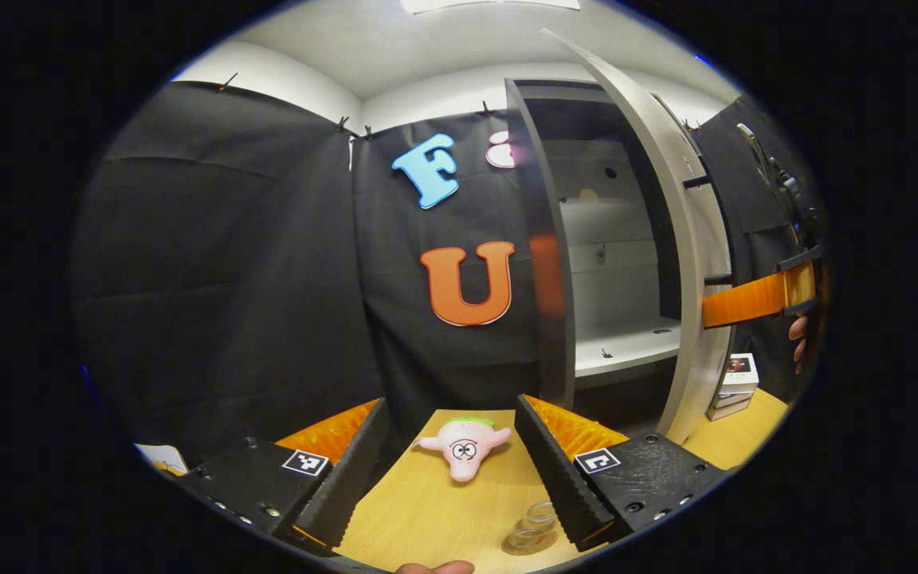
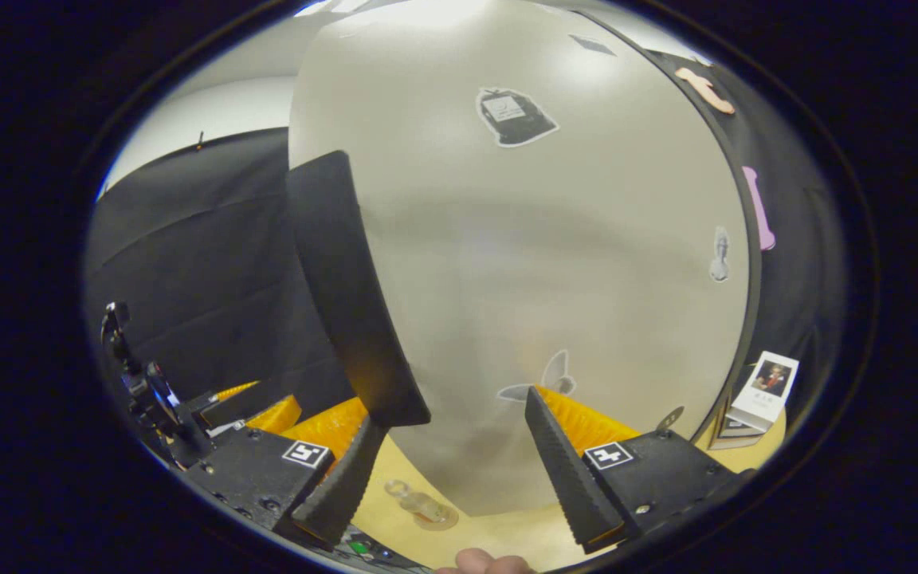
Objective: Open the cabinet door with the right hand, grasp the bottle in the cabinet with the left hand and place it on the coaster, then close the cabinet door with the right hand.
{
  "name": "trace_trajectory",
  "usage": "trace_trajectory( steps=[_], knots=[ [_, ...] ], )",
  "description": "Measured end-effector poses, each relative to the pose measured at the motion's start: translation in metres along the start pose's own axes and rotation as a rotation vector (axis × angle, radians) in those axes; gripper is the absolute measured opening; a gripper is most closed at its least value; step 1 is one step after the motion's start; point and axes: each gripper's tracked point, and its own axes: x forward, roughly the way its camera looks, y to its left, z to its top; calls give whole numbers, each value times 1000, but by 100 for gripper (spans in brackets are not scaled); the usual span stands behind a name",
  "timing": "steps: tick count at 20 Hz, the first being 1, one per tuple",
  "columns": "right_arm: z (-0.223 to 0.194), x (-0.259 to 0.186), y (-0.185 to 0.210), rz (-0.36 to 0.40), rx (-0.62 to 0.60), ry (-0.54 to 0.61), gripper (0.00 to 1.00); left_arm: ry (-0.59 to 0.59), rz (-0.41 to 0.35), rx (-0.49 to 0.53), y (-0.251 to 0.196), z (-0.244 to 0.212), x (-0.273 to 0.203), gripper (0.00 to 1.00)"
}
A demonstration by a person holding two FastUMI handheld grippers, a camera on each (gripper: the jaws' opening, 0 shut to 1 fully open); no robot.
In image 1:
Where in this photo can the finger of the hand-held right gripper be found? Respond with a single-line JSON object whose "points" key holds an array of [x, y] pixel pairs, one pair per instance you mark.
{"points": [[746, 303]]}

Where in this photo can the clear glass bottle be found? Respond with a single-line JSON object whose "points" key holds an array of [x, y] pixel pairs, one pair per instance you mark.
{"points": [[535, 522]]}

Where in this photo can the beige cabinet door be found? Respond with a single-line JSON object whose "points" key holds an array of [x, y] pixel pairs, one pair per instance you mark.
{"points": [[694, 359]]}

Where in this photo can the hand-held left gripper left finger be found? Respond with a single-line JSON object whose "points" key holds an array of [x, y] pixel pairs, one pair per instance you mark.
{"points": [[345, 486]]}

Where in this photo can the black backdrop cloth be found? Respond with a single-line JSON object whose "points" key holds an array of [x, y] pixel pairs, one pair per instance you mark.
{"points": [[228, 279]]}

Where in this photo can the ceiling light panel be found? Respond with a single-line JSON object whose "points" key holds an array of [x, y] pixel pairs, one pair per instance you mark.
{"points": [[491, 5]]}

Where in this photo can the pink plush toy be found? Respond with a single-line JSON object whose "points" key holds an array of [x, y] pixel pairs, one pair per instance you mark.
{"points": [[463, 450]]}

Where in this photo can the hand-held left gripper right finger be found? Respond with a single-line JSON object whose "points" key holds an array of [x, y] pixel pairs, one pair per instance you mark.
{"points": [[561, 478]]}

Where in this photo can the stack of small white boxes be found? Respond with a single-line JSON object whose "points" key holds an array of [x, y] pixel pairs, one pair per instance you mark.
{"points": [[734, 383]]}

